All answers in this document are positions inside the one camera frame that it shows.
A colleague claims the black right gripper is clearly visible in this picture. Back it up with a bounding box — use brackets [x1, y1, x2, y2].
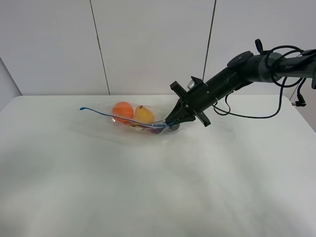
[165, 81, 211, 127]

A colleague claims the yellow pear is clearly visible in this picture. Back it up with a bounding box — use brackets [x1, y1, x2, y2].
[133, 106, 155, 123]

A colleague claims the black cable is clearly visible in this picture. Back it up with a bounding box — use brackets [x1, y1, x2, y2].
[212, 39, 307, 119]

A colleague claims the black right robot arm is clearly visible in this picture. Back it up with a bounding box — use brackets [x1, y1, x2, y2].
[165, 50, 316, 126]

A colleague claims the orange fruit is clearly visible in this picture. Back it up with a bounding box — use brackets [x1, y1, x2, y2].
[112, 102, 134, 124]

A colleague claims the clear zip bag blue seal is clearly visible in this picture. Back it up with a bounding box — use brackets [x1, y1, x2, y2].
[79, 101, 180, 135]

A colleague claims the dark purple eggplant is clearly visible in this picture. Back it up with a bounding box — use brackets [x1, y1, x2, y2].
[151, 124, 180, 135]

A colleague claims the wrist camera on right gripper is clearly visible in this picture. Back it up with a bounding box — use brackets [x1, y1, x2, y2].
[187, 76, 203, 90]

